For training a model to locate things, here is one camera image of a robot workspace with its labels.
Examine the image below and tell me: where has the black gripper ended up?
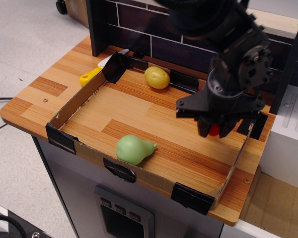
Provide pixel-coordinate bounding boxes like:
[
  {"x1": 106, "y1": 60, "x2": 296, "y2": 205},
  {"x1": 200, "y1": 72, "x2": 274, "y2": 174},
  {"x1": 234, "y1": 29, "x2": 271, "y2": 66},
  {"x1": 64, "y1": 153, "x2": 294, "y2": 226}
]
[{"x1": 176, "y1": 45, "x2": 272, "y2": 138}]

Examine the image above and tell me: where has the red hot sauce bottle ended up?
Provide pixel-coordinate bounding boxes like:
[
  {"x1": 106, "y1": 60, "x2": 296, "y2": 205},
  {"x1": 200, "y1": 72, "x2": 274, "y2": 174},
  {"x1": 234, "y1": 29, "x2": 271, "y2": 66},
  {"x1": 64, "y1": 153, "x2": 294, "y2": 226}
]
[{"x1": 209, "y1": 124, "x2": 220, "y2": 136}]

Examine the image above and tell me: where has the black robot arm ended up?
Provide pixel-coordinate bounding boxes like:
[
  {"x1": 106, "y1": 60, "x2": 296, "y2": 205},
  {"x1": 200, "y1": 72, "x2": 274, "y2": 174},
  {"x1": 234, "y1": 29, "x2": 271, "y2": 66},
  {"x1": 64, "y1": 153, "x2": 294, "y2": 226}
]
[{"x1": 160, "y1": 0, "x2": 273, "y2": 138}]

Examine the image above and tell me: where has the cardboard fence with black tape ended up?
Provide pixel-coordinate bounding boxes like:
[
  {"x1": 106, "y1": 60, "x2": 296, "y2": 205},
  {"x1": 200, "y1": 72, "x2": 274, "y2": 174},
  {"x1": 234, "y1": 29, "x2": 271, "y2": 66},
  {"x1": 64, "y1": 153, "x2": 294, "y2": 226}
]
[{"x1": 46, "y1": 53, "x2": 272, "y2": 221}]

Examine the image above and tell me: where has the yellow toy potato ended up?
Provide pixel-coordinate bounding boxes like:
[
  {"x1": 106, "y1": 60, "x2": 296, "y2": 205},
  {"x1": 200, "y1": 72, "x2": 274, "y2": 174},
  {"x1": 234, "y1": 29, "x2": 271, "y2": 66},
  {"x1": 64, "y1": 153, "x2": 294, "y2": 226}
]
[{"x1": 145, "y1": 66, "x2": 170, "y2": 89}]

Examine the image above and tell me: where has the white toy sink unit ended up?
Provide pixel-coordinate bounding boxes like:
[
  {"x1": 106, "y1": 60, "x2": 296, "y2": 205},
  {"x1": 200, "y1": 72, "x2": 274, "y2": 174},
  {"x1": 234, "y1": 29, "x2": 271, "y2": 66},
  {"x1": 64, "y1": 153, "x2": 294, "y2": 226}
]
[{"x1": 259, "y1": 85, "x2": 298, "y2": 187}]

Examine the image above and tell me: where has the green toy pear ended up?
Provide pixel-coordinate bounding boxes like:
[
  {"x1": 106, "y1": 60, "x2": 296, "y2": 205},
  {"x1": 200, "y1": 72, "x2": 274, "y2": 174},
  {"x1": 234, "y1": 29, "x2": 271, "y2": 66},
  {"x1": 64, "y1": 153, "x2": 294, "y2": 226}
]
[{"x1": 116, "y1": 134, "x2": 157, "y2": 165}]

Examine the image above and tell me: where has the grey oven control panel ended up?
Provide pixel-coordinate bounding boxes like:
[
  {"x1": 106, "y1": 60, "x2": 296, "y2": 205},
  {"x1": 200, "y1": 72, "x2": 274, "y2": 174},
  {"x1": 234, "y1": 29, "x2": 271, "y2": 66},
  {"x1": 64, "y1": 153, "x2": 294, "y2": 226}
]
[{"x1": 94, "y1": 186, "x2": 155, "y2": 238}]

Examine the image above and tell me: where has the black caster wheel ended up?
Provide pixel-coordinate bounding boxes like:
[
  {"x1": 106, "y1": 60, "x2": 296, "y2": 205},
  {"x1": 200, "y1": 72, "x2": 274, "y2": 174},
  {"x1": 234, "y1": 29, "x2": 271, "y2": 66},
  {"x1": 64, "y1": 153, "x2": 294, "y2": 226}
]
[{"x1": 56, "y1": 0, "x2": 67, "y2": 15}]

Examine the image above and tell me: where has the yellow handled toy knife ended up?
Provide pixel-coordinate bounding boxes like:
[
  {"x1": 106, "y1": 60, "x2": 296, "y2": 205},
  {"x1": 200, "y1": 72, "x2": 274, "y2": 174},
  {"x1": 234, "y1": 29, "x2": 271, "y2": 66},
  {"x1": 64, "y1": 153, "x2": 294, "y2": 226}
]
[{"x1": 79, "y1": 48, "x2": 130, "y2": 87}]

